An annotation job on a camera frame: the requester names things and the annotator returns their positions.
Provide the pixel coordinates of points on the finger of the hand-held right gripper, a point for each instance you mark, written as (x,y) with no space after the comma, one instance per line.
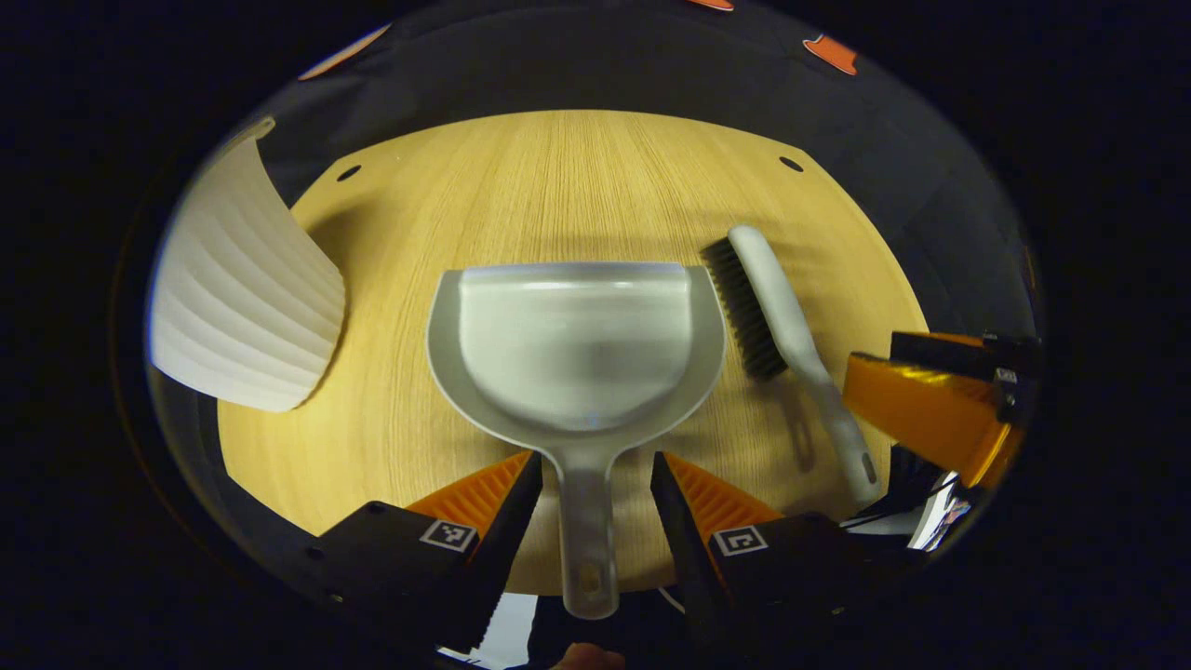
(949,347)
(930,414)

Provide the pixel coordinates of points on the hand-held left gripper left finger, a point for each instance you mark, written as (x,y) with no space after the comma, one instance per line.
(507,549)

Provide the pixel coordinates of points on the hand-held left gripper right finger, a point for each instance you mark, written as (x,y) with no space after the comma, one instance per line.
(684,549)

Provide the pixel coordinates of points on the small grey broom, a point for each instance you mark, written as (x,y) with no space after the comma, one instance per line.
(791,316)

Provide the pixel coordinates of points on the grey plastic dustpan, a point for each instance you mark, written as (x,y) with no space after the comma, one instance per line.
(577,354)

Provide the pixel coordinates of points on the white ribbed garbage bin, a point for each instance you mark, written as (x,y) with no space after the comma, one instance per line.
(247,316)

